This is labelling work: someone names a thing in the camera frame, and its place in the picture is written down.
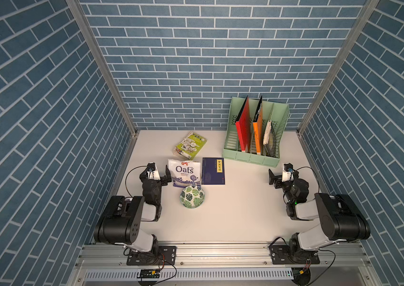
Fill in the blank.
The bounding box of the orange folder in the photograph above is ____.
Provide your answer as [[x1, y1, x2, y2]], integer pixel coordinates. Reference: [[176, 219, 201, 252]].
[[253, 97, 263, 155]]

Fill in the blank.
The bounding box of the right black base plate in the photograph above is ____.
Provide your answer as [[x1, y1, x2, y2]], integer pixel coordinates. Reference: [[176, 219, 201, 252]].
[[269, 244, 320, 265]]

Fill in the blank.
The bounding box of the white purple oats bag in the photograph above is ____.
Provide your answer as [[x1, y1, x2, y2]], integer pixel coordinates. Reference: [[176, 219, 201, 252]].
[[168, 159, 201, 188]]

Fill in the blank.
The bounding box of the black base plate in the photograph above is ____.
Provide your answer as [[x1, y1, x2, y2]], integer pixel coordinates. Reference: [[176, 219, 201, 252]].
[[269, 244, 320, 265], [126, 245, 178, 266]]

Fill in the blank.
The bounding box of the white perforated cable duct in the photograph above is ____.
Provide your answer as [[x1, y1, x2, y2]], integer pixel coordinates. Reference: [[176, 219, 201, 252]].
[[83, 268, 294, 282]]

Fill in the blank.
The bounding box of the mint green file organizer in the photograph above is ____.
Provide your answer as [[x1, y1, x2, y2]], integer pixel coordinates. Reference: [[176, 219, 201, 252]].
[[223, 97, 289, 167]]

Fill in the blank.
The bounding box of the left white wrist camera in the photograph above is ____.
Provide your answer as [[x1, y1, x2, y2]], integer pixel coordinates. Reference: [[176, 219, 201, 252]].
[[146, 163, 161, 181]]

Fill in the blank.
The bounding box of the green leaf pattern bowl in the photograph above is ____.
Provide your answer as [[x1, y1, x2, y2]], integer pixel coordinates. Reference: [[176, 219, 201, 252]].
[[179, 185, 205, 209]]

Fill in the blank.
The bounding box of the red folder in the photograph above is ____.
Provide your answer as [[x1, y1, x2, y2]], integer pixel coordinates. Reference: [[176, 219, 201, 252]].
[[235, 97, 251, 153]]

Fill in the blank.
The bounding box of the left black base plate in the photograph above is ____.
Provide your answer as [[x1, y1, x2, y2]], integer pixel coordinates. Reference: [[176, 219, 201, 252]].
[[126, 245, 178, 266]]

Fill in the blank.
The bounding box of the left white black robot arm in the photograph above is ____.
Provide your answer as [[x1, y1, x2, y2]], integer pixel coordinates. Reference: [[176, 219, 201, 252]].
[[94, 163, 172, 257]]

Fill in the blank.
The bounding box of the small black electronics board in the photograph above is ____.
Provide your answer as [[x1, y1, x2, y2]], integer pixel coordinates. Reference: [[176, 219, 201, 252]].
[[138, 269, 160, 280]]

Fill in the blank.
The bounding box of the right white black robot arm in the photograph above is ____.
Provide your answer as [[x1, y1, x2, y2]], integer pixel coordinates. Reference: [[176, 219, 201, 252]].
[[269, 163, 371, 255]]

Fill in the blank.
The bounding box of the dark blue book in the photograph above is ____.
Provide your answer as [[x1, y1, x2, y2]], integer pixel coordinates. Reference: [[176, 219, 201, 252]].
[[201, 157, 225, 185]]

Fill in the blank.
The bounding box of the green comic book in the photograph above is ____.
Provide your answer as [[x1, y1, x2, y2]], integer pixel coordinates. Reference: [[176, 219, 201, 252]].
[[173, 132, 207, 160]]

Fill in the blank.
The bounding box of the aluminium mounting rail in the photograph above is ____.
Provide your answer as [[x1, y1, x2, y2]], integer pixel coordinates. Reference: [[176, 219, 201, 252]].
[[75, 242, 372, 269]]

